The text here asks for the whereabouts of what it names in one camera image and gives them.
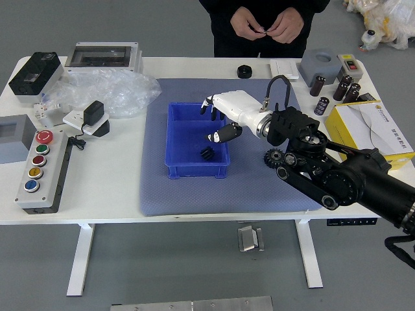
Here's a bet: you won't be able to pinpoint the person's left hand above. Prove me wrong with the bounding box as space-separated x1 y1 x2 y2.
268 8 305 45

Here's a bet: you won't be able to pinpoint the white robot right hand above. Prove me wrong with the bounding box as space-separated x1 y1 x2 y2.
200 90 270 144

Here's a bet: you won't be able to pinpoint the person's right hand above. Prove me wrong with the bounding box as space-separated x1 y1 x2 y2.
230 6 267 41

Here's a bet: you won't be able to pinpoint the small black gear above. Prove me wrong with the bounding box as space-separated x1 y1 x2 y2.
198 146 217 161

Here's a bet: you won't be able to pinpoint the blue plastic box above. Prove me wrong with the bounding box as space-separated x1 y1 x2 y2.
165 101 232 179

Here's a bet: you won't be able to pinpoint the big black gear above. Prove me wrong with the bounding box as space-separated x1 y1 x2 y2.
263 148 288 169

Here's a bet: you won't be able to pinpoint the grey push-button control box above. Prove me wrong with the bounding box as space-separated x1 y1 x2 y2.
14 130 73 214

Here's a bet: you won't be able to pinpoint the small grey box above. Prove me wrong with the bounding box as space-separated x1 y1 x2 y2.
0 114 37 165

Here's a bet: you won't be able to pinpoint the person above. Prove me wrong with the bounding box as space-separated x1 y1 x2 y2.
198 0 331 59

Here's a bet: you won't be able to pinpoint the grey block with round hole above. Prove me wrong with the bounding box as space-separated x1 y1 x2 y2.
298 49 344 87

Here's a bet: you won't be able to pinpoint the white bottle with black cap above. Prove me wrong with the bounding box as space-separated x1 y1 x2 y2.
361 29 383 51

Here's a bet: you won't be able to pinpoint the black capacitor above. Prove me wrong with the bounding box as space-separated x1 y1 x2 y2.
313 96 330 116

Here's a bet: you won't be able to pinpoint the grey-blue mat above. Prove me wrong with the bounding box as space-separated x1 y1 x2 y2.
139 77 326 217

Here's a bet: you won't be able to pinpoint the plush toys in plastic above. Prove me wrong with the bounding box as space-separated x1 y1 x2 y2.
343 0 415 50

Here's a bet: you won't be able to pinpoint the clear plastic bag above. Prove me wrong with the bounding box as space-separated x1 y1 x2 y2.
41 68 162 119

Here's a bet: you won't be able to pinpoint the yellow and white carton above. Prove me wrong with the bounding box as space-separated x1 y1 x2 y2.
325 100 415 171

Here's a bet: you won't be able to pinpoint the small black block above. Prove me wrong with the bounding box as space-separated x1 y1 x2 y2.
93 120 111 139

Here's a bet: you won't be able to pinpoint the black power adapter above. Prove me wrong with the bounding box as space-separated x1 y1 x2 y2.
83 100 105 126

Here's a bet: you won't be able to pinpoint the black table height controller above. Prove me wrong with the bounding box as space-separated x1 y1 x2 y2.
326 218 378 227

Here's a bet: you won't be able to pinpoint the white table leg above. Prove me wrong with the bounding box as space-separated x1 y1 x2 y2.
294 219 324 289
66 223 95 297

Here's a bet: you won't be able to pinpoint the white terminal connector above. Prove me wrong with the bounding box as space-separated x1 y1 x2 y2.
33 100 62 118

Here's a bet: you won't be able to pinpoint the grey metal plate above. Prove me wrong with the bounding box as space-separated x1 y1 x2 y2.
110 295 274 311

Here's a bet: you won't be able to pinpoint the white wall switch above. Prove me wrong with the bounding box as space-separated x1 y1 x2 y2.
269 60 300 80

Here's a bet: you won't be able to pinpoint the grey two-button switch box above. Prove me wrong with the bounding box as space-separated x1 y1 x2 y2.
337 53 363 82

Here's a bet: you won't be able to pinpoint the metal floor bracket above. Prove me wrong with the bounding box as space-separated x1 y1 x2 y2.
237 225 266 253

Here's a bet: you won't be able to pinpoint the grey enclosure with clear window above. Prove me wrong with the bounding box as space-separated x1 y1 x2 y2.
64 41 143 74

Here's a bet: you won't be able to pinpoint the black adapter cord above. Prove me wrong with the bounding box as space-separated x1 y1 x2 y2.
67 122 88 151

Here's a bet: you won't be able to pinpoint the black-lidded grey enclosure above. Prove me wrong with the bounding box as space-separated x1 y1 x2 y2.
8 52 65 105

